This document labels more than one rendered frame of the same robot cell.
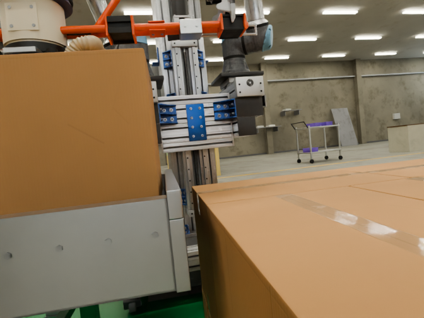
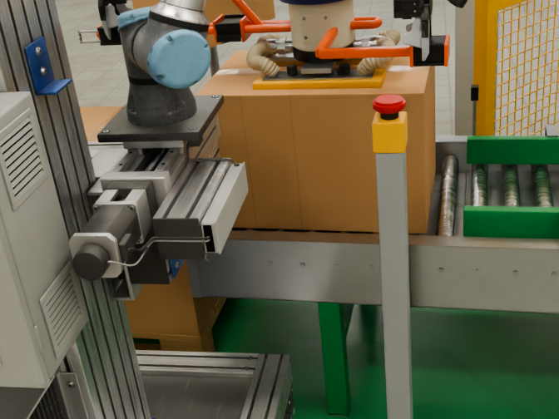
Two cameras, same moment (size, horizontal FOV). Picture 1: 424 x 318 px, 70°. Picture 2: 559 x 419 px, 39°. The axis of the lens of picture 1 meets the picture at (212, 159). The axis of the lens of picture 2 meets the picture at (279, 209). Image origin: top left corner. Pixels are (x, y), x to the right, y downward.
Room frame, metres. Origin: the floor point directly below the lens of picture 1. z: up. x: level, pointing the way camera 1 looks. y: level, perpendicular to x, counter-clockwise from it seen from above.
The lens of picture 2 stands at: (2.87, 1.21, 1.62)
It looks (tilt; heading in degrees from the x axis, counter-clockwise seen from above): 28 degrees down; 205
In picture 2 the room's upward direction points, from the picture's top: 6 degrees counter-clockwise
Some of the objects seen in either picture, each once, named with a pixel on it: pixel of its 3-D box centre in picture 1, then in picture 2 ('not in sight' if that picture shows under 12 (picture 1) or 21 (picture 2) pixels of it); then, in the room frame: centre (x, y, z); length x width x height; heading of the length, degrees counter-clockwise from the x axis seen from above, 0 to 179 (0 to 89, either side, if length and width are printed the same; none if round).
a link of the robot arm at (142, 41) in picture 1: (134, 48); (150, 39); (1.49, 0.32, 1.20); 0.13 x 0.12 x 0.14; 49
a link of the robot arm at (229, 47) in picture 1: (234, 44); not in sight; (1.59, -0.17, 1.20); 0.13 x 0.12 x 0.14; 69
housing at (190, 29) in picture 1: (190, 29); not in sight; (0.99, 0.03, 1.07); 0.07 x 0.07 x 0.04; 8
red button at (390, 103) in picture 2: not in sight; (388, 107); (1.35, 0.78, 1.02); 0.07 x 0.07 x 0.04
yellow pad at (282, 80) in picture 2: not in sight; (318, 74); (1.01, 0.50, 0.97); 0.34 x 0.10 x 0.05; 98
